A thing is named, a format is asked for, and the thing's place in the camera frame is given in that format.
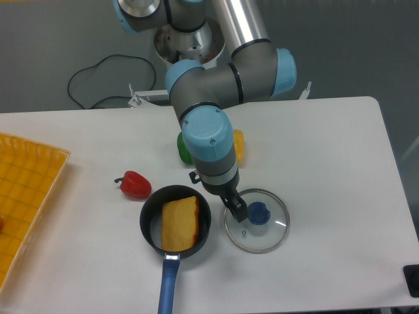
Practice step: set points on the yellow woven basket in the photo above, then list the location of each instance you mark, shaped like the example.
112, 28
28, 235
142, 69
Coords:
30, 171

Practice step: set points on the yellow bell pepper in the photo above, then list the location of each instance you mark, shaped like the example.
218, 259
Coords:
239, 146

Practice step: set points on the black device at table edge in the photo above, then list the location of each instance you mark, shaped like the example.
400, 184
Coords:
411, 273

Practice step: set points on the black pot with blue handle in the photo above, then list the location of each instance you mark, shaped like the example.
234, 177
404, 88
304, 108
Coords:
150, 222

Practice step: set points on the green bell pepper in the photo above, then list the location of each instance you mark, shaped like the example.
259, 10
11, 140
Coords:
184, 154

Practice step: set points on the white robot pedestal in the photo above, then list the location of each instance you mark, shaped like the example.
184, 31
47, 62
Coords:
225, 64

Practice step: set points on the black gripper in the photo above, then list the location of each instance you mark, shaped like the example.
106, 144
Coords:
226, 187

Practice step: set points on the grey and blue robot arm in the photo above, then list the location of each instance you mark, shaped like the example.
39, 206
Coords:
207, 132

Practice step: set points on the orange bread slice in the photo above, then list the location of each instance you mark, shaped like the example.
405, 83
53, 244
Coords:
180, 224

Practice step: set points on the glass lid with blue knob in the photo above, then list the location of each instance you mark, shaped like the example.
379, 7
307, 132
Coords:
267, 226

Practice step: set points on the red bell pepper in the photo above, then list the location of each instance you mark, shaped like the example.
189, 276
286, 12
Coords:
134, 185

